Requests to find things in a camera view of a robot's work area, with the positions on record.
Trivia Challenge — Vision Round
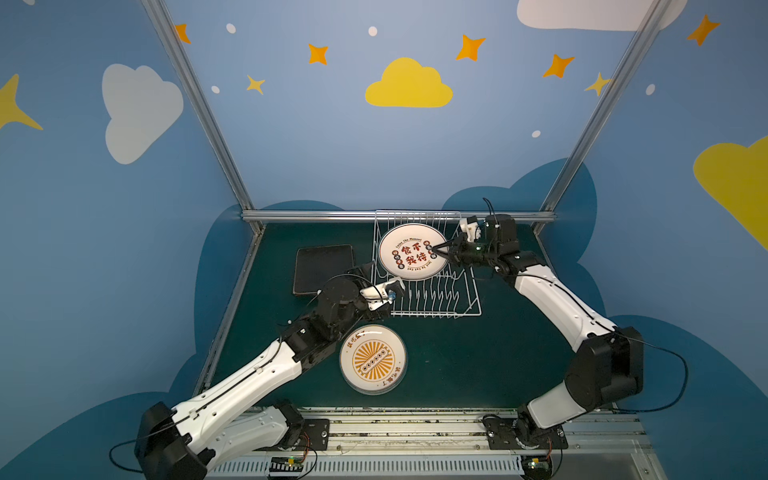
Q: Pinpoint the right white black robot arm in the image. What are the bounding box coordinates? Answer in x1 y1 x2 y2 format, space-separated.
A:
431 214 644 448

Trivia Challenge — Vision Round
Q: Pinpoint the right aluminium frame post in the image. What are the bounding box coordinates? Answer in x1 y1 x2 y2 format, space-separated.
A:
540 0 672 217

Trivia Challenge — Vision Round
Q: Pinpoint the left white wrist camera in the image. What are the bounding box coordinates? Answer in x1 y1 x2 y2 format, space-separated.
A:
360 277 407 311

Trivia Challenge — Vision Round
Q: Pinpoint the right small circuit board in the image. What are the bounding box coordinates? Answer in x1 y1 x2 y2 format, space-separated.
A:
521 456 553 480

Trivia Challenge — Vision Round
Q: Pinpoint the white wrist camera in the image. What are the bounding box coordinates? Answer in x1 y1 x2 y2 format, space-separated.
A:
360 277 407 311
459 216 482 243

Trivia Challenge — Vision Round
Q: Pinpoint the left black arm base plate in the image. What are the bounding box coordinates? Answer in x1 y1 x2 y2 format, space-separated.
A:
278 419 330 452

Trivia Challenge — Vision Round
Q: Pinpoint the left small circuit board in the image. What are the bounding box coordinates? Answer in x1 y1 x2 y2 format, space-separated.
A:
267 456 305 479

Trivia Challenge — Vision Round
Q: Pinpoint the rear aluminium frame rail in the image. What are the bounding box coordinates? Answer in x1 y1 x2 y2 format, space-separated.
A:
241 209 557 225

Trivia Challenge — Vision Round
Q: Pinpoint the small circuit board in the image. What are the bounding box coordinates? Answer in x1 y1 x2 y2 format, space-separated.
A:
521 456 553 480
267 456 305 479

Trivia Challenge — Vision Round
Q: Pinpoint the front aluminium rail bed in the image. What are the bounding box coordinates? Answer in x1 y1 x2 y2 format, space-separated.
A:
204 407 666 479

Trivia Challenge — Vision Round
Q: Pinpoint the aluminium frame post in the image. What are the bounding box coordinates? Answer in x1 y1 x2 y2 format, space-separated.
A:
141 0 253 210
540 0 672 217

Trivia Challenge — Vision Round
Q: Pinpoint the white round plate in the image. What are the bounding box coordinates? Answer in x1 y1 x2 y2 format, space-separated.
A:
339 324 407 396
376 223 448 281

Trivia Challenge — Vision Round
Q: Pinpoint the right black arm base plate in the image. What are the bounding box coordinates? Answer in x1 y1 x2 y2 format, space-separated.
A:
481 414 568 450

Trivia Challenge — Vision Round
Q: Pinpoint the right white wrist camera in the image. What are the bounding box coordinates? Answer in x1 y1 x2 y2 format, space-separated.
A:
459 216 482 243

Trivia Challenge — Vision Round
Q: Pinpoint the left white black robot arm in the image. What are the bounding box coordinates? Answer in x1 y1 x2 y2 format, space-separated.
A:
134 274 404 479

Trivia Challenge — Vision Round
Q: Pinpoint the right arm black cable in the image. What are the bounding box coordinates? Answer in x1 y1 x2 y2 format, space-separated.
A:
482 197 690 415

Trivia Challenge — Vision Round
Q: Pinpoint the white wire dish rack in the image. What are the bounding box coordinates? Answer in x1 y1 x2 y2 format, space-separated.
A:
371 219 482 318

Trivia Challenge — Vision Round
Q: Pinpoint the left aluminium frame post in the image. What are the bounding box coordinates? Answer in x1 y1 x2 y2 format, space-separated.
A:
141 0 253 210

